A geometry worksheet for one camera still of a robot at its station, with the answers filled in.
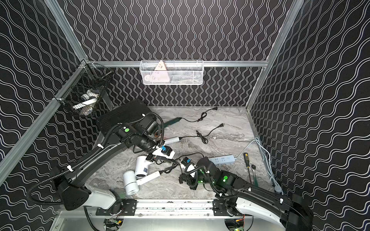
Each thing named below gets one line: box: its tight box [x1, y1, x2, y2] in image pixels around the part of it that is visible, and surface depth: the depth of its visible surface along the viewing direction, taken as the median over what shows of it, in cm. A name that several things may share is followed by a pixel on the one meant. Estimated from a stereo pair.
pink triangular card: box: [151, 61, 171, 83], surface depth 92 cm
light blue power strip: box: [208, 154, 237, 165], surface depth 92 cm
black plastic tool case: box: [96, 98, 152, 134], surface depth 110 cm
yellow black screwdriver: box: [243, 152, 252, 184], surface depth 92 cm
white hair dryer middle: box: [134, 155, 155, 179], surface depth 85 cm
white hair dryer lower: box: [123, 169, 161, 195], surface depth 81 cm
